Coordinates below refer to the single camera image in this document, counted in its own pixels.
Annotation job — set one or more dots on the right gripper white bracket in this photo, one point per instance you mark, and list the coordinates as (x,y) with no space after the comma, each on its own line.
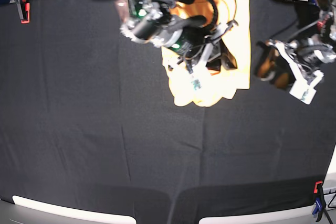
(199,63)

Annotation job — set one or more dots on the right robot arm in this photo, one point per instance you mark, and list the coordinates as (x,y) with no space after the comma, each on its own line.
(196,40)

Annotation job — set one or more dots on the red black clamp left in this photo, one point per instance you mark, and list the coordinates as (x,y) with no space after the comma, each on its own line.
(23,7)

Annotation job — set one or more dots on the yellow t-shirt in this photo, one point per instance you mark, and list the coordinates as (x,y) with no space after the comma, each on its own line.
(223,83)

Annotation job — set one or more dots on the black table cloth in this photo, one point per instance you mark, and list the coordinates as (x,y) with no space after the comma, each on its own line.
(88,122)

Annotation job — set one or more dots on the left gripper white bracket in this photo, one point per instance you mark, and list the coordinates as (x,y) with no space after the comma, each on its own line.
(281,68)

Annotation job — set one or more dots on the red blue clamp bottom right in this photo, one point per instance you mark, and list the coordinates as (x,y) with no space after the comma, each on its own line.
(319,201)

